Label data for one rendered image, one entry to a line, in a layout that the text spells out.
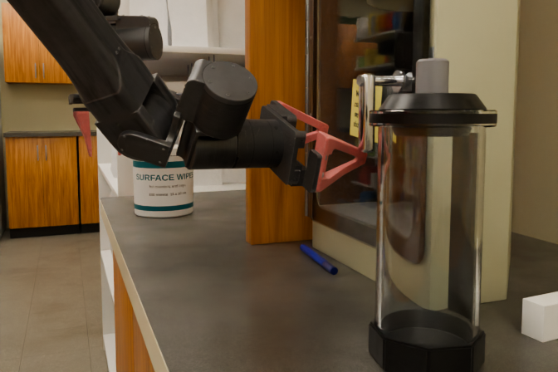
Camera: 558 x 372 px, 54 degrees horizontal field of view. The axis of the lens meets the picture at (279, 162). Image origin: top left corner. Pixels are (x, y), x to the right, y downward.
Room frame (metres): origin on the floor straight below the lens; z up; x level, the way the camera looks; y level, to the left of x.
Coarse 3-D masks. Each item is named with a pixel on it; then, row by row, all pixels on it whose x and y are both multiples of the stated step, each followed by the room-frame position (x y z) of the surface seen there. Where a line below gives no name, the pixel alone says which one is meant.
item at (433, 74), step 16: (416, 64) 0.49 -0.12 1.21; (432, 64) 0.47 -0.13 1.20; (448, 64) 0.48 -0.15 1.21; (416, 80) 0.49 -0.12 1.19; (432, 80) 0.47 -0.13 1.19; (448, 80) 0.48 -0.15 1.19; (400, 96) 0.47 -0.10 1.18; (416, 96) 0.46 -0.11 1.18; (432, 96) 0.45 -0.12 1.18; (448, 96) 0.45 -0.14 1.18; (464, 96) 0.45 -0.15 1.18
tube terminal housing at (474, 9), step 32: (448, 0) 0.61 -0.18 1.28; (480, 0) 0.62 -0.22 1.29; (512, 0) 0.64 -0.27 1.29; (448, 32) 0.61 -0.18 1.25; (480, 32) 0.62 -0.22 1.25; (512, 32) 0.64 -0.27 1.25; (480, 64) 0.63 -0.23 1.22; (512, 64) 0.64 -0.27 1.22; (480, 96) 0.63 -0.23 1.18; (512, 96) 0.64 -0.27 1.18; (512, 128) 0.64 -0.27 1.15; (512, 160) 0.69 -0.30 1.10; (512, 192) 0.79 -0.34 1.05; (320, 224) 0.87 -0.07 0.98; (352, 256) 0.77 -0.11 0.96
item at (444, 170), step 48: (384, 144) 0.47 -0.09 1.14; (432, 144) 0.44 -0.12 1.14; (480, 144) 0.45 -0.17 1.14; (384, 192) 0.47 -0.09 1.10; (432, 192) 0.44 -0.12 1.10; (480, 192) 0.46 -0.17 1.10; (384, 240) 0.47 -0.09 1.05; (432, 240) 0.44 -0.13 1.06; (480, 240) 0.46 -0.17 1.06; (384, 288) 0.47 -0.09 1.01; (432, 288) 0.44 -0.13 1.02; (480, 288) 0.47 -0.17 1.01; (432, 336) 0.44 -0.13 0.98
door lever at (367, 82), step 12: (396, 72) 0.65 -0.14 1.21; (360, 84) 0.63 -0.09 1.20; (372, 84) 0.63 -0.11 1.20; (384, 84) 0.64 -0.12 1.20; (396, 84) 0.64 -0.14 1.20; (360, 96) 0.63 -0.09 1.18; (372, 96) 0.63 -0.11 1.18; (360, 108) 0.63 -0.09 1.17; (372, 108) 0.63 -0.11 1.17; (360, 120) 0.63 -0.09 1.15; (360, 132) 0.63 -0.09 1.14; (372, 132) 0.63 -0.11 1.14; (360, 144) 0.63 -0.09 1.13; (372, 144) 0.63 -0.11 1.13
